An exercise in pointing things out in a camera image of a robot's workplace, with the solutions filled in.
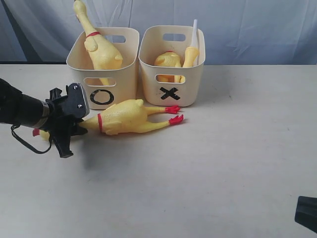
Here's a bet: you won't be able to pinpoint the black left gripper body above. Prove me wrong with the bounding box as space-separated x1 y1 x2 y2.
44 88 89 142

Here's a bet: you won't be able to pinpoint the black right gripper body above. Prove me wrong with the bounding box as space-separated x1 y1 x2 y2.
294 196 317 233

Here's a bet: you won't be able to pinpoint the rubber chicken bins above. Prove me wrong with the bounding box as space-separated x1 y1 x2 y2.
32 99 185 142

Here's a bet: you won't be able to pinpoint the whole rubber chicken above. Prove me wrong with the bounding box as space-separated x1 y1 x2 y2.
73 0 123 70

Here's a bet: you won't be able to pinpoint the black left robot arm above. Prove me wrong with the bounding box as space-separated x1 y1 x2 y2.
0 79 90 158

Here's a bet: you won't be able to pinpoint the cream bin marked O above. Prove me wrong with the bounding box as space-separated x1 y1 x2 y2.
66 27 139 110

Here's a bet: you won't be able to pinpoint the white backdrop cloth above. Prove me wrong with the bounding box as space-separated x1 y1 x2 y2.
0 0 317 64

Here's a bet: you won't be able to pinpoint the cream bin marked X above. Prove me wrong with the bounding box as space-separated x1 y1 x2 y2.
139 25 206 107

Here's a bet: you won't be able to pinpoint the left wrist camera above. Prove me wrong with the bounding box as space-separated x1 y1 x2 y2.
65 82 90 119

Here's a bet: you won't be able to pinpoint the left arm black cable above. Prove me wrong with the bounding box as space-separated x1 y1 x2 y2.
10 123 54 154

